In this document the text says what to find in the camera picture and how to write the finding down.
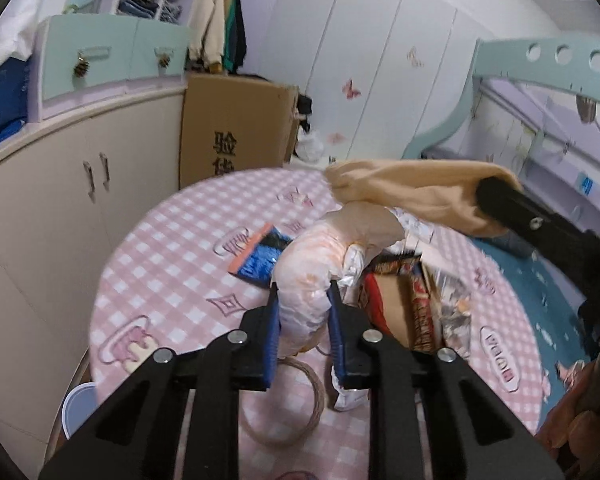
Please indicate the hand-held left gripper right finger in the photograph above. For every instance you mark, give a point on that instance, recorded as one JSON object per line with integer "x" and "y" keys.
{"x": 336, "y": 332}

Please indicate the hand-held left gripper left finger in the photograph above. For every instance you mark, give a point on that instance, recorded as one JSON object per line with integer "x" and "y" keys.
{"x": 272, "y": 332}

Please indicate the white orange plastic bag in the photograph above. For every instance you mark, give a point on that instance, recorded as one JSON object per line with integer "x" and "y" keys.
{"x": 305, "y": 270}

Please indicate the blue snack packet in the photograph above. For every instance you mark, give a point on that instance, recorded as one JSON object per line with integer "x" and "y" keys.
{"x": 257, "y": 260}

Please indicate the beige cloth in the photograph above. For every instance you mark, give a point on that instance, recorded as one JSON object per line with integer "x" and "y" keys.
{"x": 420, "y": 185}

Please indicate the white plastic bin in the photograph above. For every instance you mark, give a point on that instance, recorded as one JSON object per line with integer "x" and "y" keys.
{"x": 77, "y": 410}

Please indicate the red snack packet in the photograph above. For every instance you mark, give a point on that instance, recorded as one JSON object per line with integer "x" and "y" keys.
{"x": 387, "y": 300}

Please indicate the crumpled white wrapper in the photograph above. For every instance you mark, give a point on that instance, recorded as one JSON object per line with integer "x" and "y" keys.
{"x": 351, "y": 395}
{"x": 354, "y": 270}

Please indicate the crumpled silver wrapper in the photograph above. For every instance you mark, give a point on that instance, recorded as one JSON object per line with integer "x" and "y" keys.
{"x": 452, "y": 305}

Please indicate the round table pink checked cloth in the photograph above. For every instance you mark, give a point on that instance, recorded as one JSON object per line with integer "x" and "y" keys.
{"x": 180, "y": 260}

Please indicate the white printed wrapper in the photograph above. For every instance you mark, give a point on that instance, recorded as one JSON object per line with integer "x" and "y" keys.
{"x": 415, "y": 232}

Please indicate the mint bunk bed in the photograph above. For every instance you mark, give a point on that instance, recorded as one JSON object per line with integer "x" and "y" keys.
{"x": 510, "y": 55}

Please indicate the small white plastic bag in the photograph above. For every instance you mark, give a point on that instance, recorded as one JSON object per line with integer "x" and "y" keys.
{"x": 310, "y": 147}

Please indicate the pink butterfly sticker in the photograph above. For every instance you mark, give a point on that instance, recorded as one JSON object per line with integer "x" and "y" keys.
{"x": 351, "y": 89}
{"x": 415, "y": 57}
{"x": 336, "y": 137}

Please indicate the brown cardboard box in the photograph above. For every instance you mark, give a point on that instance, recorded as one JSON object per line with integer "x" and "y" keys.
{"x": 230, "y": 120}

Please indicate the black bag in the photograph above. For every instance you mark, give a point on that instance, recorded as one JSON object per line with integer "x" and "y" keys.
{"x": 305, "y": 110}

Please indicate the cream low cabinet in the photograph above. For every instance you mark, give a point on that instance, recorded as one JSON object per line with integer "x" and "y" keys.
{"x": 40, "y": 235}

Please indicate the white wardrobe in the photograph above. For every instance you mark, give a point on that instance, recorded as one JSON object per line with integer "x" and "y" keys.
{"x": 370, "y": 25}

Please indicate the pine cone ornament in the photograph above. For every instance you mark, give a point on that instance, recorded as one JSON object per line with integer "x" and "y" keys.
{"x": 164, "y": 59}
{"x": 82, "y": 68}

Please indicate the dark hanging garment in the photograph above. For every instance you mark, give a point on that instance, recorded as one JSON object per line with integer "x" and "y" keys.
{"x": 242, "y": 30}

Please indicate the green hanging garment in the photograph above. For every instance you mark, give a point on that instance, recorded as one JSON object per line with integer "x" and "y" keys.
{"x": 231, "y": 25}

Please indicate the beige hanging jacket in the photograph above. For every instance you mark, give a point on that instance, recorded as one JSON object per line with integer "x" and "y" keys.
{"x": 210, "y": 15}

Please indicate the mint drawer box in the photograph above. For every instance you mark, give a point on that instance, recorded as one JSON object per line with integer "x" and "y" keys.
{"x": 115, "y": 40}

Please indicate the blue plastic pack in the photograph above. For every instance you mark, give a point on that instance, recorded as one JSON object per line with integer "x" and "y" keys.
{"x": 0, "y": 105}

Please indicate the white printed plastic bag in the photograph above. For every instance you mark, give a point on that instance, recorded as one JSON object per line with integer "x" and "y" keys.
{"x": 15, "y": 15}

